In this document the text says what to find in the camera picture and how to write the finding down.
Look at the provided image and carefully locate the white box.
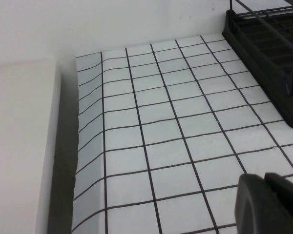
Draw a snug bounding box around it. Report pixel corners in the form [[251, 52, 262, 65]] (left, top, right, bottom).
[[0, 57, 79, 234]]

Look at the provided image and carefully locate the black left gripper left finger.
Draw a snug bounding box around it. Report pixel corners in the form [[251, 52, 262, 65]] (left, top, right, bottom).
[[235, 173, 293, 234]]

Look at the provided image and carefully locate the white black-grid checked tablecloth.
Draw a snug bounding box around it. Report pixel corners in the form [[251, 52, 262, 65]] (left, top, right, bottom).
[[69, 34, 293, 234]]

